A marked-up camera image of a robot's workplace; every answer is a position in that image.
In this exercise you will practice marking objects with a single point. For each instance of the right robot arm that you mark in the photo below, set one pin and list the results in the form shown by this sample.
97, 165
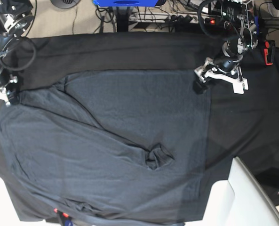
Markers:
15, 18

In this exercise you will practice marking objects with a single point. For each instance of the black table cloth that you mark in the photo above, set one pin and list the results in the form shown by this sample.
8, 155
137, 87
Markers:
244, 126

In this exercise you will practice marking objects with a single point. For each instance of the red blue clamp bottom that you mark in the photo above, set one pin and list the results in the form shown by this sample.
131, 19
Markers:
63, 218

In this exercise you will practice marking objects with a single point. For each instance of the white power strip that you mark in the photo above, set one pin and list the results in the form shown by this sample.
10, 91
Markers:
156, 17

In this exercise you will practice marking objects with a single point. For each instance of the black table leg stand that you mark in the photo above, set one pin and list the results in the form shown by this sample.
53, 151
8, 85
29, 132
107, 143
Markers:
122, 15

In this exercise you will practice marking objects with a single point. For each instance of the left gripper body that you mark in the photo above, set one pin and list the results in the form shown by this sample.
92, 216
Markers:
226, 62

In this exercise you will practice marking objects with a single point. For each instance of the grey round floor base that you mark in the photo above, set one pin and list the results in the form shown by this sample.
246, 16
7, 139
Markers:
65, 4

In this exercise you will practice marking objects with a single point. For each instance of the red black clamp right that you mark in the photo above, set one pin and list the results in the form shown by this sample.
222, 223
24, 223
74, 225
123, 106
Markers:
269, 52

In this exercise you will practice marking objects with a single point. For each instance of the white chair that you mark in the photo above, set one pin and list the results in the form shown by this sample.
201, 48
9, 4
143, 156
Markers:
239, 201
8, 215

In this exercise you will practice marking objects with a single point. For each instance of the blue plastic box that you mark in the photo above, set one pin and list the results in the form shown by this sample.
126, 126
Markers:
125, 3

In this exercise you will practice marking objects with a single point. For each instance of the white chair right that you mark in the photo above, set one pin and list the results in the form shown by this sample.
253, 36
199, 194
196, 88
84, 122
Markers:
239, 201

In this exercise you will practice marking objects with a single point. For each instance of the white chair left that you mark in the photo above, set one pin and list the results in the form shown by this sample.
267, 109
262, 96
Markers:
8, 215

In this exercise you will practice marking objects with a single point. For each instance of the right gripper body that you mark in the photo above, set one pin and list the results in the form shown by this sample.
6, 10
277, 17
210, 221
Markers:
8, 81

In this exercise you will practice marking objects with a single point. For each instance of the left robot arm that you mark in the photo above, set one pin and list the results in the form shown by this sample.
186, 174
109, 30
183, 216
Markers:
239, 37

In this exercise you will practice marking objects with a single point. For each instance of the dark grey T-shirt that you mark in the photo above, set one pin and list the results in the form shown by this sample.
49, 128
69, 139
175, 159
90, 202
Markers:
112, 147

